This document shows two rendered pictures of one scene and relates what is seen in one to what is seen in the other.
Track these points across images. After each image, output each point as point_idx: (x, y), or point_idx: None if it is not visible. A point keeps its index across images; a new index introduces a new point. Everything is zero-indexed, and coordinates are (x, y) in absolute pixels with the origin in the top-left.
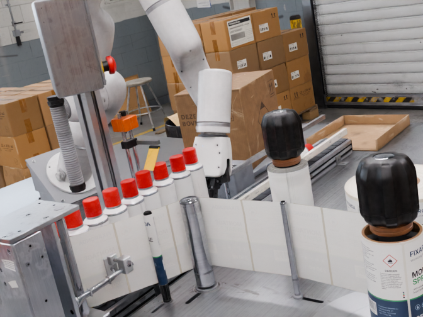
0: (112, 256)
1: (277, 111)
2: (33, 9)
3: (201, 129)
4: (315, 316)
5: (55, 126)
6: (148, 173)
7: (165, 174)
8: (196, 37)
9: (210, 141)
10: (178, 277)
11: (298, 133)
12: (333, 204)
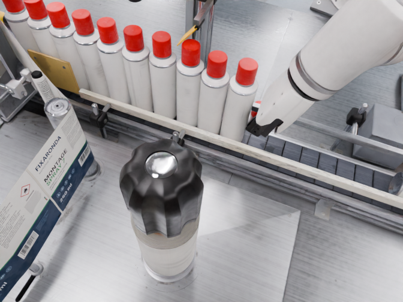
0: (22, 74)
1: (156, 162)
2: None
3: (293, 58)
4: None
5: None
6: (157, 43)
7: (186, 62)
8: None
9: (287, 82)
10: (151, 139)
11: (139, 219)
12: (355, 283)
